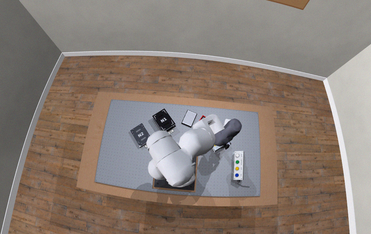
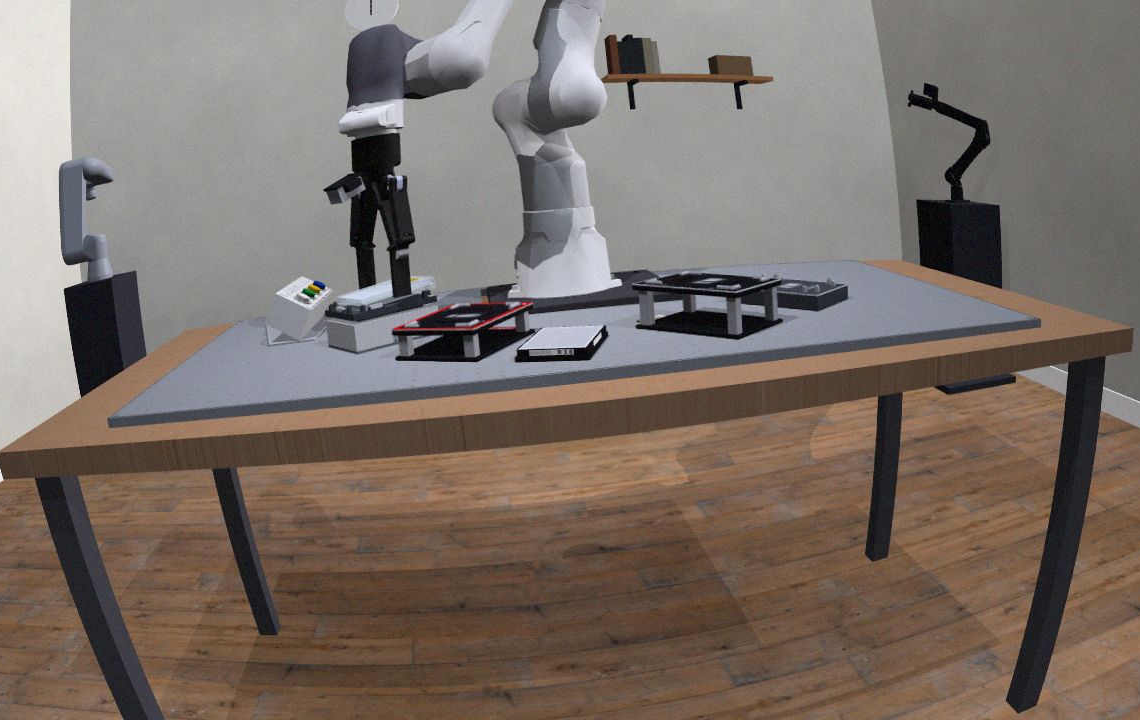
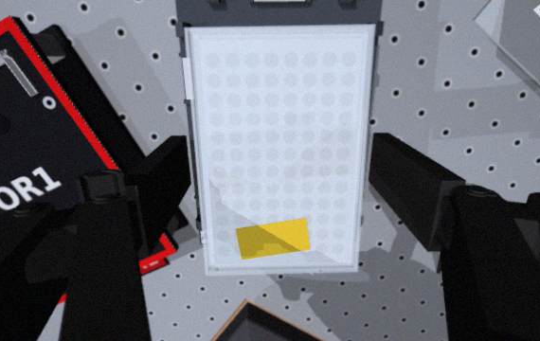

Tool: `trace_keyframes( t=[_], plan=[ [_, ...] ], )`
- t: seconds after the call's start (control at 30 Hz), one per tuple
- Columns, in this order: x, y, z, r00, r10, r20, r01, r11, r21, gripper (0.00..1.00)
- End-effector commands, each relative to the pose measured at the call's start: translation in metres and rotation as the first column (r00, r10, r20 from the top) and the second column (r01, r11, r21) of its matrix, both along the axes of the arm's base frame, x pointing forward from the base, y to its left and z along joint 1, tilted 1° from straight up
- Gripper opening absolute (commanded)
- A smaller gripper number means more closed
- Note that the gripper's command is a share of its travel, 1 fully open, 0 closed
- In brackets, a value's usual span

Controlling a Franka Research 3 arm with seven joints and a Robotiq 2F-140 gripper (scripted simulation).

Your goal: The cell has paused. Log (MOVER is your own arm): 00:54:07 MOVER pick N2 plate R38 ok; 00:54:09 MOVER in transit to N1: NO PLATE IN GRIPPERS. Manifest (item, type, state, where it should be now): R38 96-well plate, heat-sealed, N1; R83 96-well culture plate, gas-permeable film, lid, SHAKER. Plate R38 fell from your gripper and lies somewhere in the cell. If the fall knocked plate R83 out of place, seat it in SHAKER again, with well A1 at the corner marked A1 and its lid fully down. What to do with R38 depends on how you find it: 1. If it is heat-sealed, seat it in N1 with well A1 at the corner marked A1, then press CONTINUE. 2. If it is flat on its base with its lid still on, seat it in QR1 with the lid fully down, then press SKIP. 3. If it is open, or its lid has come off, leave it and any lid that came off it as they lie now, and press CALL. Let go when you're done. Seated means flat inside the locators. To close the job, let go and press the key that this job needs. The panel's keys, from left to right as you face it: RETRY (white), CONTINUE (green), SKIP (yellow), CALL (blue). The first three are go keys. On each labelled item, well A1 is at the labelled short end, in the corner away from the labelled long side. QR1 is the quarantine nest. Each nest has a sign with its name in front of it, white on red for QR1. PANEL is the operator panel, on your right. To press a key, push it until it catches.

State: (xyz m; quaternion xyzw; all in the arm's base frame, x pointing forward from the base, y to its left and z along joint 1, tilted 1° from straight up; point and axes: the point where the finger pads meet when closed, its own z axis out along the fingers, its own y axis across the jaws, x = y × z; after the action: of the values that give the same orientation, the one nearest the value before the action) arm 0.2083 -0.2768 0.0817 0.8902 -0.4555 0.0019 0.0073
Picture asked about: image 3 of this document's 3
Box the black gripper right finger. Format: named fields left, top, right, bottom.
left=369, top=133, right=540, bottom=341

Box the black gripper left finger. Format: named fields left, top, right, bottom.
left=0, top=135, right=191, bottom=341

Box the black rectangular nest with red border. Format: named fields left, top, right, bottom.
left=0, top=16, right=189, bottom=268

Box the white button panel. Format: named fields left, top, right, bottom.
left=472, top=0, right=540, bottom=84

